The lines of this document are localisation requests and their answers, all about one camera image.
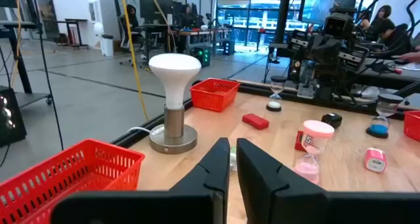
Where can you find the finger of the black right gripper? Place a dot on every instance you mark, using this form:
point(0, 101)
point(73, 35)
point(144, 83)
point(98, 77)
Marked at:
point(318, 54)
point(333, 56)

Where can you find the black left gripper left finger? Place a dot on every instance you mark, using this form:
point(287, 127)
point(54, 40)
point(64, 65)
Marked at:
point(210, 178)

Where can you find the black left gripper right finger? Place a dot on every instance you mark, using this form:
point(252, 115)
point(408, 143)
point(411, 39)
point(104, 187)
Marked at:
point(262, 184)

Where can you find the green wall charger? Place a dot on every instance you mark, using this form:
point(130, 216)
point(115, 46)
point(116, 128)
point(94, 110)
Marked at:
point(233, 158)

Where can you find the red rectangular box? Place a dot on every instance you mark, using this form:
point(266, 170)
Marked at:
point(255, 121)

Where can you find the white sand hourglass black caps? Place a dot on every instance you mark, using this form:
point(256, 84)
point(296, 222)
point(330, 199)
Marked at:
point(275, 104)

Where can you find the blue sand hourglass black caps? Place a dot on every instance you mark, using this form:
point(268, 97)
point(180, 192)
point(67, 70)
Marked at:
point(379, 129)

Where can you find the person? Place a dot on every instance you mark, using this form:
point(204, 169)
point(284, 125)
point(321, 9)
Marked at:
point(187, 15)
point(132, 20)
point(382, 23)

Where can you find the red digital clock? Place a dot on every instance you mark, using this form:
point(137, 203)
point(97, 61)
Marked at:
point(298, 143)

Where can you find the person's hand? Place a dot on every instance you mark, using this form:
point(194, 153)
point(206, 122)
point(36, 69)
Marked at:
point(410, 56)

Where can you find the pink sand hourglass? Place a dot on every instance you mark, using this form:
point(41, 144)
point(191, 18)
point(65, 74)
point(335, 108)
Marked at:
point(317, 127)

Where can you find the red plastic slotted basket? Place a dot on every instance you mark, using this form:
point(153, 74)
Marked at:
point(412, 125)
point(42, 165)
point(215, 92)

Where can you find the white bulb lamp metal base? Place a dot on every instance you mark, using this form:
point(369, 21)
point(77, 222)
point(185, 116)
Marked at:
point(174, 73)

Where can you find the black box with green lights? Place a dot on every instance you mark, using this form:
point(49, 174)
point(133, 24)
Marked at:
point(201, 56)

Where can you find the white waste bin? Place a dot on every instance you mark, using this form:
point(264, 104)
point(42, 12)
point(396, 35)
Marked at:
point(106, 46)

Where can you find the black box with round lights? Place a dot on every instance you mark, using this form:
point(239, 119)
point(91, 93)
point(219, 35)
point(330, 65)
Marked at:
point(11, 119)

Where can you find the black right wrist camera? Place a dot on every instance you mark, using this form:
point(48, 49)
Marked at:
point(338, 25)

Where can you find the large wall screen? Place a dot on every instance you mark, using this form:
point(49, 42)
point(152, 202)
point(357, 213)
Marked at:
point(316, 4)

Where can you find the black wall charger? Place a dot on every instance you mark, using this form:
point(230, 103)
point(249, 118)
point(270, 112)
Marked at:
point(331, 120)

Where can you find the black aluminium table frame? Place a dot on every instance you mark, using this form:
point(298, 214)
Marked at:
point(154, 123)

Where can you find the pink red wall charger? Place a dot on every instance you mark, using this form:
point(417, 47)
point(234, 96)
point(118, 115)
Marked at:
point(375, 160)

